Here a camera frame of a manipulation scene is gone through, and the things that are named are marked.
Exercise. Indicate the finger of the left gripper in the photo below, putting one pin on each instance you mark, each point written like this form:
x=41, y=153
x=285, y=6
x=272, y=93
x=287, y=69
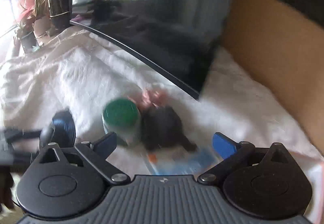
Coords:
x=61, y=130

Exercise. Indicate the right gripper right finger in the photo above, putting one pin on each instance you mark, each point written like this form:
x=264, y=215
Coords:
x=234, y=155

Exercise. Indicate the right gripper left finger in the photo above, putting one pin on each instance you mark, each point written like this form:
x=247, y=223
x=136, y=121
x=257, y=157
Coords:
x=96, y=154

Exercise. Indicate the green lid glass jar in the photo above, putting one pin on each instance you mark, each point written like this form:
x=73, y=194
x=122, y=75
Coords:
x=122, y=117

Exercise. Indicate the white textured table cloth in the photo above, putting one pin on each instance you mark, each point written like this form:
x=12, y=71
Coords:
x=83, y=72

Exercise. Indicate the blue printed booklet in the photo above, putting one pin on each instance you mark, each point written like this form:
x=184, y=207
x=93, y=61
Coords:
x=177, y=161

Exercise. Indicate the black blue knee pad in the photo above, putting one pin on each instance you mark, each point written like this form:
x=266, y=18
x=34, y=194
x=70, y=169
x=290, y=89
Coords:
x=161, y=127

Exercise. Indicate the pink scrunchie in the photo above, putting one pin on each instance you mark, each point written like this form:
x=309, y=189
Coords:
x=153, y=98

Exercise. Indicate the red flower plant pot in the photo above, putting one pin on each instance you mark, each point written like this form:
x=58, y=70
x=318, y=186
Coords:
x=32, y=10

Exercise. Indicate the dark vase with band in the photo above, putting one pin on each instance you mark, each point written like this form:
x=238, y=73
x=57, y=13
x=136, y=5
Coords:
x=60, y=13

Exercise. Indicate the black curved monitor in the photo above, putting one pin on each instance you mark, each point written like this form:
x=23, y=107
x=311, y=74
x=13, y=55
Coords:
x=177, y=38

